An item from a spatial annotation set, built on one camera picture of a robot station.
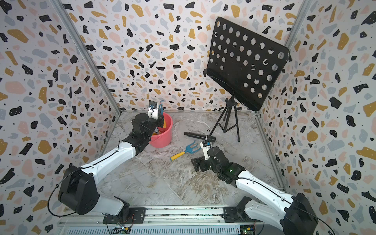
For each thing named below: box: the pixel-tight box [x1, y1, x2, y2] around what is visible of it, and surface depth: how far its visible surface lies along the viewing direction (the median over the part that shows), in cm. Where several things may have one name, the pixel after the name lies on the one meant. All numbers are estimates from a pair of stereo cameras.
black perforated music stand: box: [202, 16, 290, 142], surface depth 64 cm
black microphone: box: [183, 132, 216, 143], surface depth 105 cm
